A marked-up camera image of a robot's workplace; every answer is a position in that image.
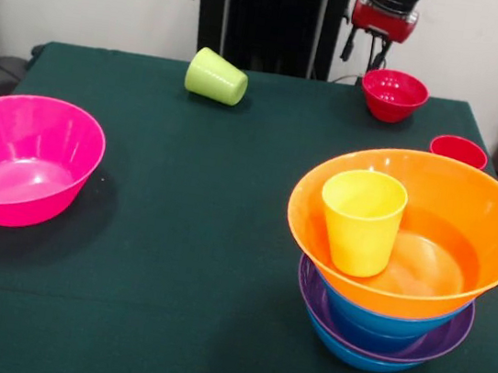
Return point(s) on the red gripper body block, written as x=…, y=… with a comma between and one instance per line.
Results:
x=383, y=22

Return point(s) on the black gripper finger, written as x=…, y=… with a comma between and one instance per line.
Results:
x=347, y=47
x=379, y=58

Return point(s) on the green plastic cup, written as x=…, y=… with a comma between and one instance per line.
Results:
x=215, y=77

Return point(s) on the large orange plastic bowl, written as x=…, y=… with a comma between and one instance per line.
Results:
x=460, y=202

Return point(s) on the yellow plastic cup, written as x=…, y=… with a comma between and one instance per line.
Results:
x=360, y=239

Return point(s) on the small teal blue bowl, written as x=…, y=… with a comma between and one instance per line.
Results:
x=370, y=344

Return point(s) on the purple plastic bowl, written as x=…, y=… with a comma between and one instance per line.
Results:
x=445, y=339

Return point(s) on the small red plastic bowl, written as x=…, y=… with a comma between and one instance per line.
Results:
x=393, y=100

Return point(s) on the red plastic cup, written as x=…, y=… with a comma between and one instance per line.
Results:
x=458, y=151

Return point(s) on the dark green tablecloth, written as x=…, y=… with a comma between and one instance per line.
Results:
x=165, y=323

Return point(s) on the large pink plastic bowl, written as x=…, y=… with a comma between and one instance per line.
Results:
x=25, y=160

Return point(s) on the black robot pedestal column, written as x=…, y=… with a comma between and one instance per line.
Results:
x=273, y=13

